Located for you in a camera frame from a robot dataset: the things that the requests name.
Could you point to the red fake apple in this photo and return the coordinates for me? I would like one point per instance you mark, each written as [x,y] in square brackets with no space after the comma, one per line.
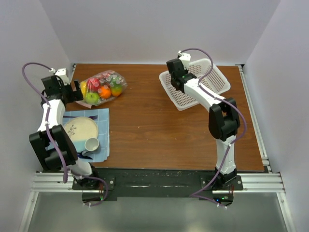
[93,85]

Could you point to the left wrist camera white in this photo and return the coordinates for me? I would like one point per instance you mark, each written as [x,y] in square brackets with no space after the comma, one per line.
[63,75]

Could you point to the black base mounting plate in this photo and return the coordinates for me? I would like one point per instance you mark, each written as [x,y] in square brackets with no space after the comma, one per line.
[155,184]

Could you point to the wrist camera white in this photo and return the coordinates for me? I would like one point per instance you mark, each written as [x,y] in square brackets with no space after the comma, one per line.
[185,58]
[63,75]

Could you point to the clear zip top bag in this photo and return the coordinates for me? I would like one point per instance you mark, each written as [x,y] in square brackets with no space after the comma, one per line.
[105,79]

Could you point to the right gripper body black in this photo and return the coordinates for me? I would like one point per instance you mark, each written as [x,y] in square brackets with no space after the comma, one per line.
[186,71]

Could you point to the blue checkered cloth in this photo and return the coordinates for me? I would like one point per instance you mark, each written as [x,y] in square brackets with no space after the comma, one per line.
[102,118]

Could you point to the white plastic basket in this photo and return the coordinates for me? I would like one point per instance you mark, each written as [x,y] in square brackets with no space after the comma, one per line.
[210,83]

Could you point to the white ceramic cup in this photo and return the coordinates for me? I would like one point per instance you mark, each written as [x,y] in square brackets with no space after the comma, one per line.
[92,145]

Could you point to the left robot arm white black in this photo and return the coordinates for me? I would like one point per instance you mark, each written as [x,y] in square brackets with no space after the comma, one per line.
[51,144]

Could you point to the orange fake orange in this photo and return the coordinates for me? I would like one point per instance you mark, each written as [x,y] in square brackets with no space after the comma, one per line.
[104,92]

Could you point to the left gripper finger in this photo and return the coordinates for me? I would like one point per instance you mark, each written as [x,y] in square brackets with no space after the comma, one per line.
[77,87]
[77,96]

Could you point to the green fake apple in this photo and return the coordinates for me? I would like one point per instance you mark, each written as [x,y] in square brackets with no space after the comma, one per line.
[92,98]

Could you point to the yellow fake lemon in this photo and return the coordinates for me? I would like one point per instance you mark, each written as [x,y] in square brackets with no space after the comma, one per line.
[84,88]

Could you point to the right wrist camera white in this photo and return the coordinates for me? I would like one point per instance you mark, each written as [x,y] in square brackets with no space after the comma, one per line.
[185,58]

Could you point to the beige ceramic plate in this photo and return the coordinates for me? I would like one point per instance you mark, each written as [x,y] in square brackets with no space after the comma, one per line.
[81,129]

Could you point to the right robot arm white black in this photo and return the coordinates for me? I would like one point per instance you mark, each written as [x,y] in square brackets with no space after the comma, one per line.
[223,119]

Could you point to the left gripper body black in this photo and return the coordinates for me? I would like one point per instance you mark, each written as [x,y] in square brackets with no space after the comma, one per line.
[67,91]

